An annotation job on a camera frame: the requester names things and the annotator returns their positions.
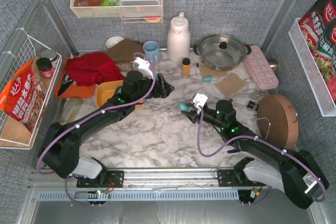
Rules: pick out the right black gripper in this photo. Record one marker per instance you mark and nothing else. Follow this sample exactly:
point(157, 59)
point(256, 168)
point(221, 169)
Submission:
point(193, 112)

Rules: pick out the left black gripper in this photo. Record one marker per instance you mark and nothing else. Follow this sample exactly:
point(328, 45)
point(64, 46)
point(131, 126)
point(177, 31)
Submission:
point(160, 85)

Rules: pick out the teal coffee capsule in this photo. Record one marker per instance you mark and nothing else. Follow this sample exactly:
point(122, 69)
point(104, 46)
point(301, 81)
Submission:
point(183, 107)
point(207, 79)

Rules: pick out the orange plastic storage basket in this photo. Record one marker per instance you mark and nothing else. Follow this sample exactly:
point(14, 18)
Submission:
point(106, 90)

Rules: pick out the red cloth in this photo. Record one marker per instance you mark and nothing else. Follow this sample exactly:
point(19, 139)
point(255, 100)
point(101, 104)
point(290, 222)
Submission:
point(92, 68)

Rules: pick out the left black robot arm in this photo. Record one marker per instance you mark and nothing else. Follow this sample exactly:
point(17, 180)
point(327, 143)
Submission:
point(60, 147)

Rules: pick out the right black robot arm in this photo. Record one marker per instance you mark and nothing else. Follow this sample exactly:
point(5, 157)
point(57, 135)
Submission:
point(301, 178)

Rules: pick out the small orange juice bottle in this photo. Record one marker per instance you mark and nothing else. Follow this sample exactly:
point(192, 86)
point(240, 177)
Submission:
point(186, 66)

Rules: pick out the light blue mug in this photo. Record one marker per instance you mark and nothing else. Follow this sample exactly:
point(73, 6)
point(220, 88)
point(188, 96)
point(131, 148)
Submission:
point(152, 51)

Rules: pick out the brown cork coaster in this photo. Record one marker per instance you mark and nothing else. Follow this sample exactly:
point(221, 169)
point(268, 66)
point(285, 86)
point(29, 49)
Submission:
point(230, 85)
point(206, 71)

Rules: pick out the striped pink cloth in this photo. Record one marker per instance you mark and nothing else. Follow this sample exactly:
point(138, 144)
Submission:
point(126, 66)

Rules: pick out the white thermos jug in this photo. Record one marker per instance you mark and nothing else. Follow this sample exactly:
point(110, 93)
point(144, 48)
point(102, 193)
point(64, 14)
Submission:
point(178, 39)

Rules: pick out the stainless steel pot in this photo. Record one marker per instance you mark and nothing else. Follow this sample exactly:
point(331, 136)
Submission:
point(221, 52)

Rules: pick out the white small bowl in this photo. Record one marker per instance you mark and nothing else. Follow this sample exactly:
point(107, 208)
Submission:
point(112, 41)

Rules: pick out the pink egg tray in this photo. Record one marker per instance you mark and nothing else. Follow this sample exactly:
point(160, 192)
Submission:
point(259, 69)

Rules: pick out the round wooden board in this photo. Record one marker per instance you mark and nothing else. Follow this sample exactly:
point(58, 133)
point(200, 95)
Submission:
point(277, 121)

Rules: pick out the orange plastic tray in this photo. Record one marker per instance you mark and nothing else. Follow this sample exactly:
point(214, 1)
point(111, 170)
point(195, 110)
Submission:
point(73, 91)

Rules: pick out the clear plastic food containers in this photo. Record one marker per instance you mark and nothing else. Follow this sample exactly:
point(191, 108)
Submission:
point(138, 8)

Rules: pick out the black kitchen knife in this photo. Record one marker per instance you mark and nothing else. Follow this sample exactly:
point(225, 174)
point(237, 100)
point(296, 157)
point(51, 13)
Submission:
point(64, 87)

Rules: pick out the silver lid jar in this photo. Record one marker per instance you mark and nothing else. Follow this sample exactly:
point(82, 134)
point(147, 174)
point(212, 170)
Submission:
point(49, 54)

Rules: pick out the dark lid glass jar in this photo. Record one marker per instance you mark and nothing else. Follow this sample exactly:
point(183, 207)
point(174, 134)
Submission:
point(45, 67)

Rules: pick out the red snack bag left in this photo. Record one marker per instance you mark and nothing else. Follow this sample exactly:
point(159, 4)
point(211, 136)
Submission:
point(21, 99)

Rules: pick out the red seasoning bag right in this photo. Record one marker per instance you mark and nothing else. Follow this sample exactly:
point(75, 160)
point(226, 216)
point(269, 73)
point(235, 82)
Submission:
point(318, 29)

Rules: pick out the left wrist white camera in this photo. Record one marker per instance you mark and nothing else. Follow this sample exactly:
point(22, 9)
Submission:
point(143, 66)

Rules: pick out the white wire basket right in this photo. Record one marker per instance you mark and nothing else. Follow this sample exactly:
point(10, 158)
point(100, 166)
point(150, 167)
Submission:
point(317, 84)

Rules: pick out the white wire rack left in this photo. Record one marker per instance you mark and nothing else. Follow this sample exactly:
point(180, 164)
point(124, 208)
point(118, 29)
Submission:
point(13, 134)

